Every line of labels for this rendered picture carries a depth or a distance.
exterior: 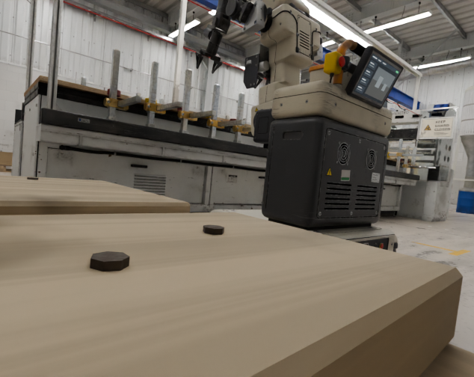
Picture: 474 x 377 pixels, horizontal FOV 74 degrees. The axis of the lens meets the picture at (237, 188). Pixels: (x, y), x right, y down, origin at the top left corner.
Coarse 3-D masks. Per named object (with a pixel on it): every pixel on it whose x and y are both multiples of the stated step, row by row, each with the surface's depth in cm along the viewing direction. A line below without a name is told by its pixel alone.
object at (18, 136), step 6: (24, 108) 246; (18, 114) 289; (24, 114) 246; (18, 120) 266; (18, 126) 263; (18, 132) 261; (18, 138) 259; (18, 144) 257; (18, 150) 255; (18, 156) 253; (12, 162) 289; (18, 162) 248; (12, 168) 289; (18, 168) 246; (12, 174) 287; (18, 174) 247
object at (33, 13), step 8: (32, 0) 245; (32, 8) 245; (32, 16) 246; (32, 24) 247; (32, 32) 247; (32, 40) 248; (32, 48) 248; (32, 56) 248; (32, 64) 249; (32, 72) 249
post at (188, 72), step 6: (186, 72) 218; (186, 78) 218; (186, 84) 217; (186, 90) 217; (186, 96) 218; (186, 102) 218; (186, 108) 219; (186, 120) 220; (180, 126) 221; (186, 126) 220
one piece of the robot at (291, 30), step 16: (272, 16) 143; (288, 16) 139; (304, 16) 147; (272, 32) 143; (288, 32) 141; (304, 32) 146; (320, 32) 154; (272, 48) 151; (288, 48) 143; (304, 48) 146; (272, 64) 151; (288, 64) 148; (304, 64) 150; (272, 80) 151; (288, 80) 148; (272, 96) 145
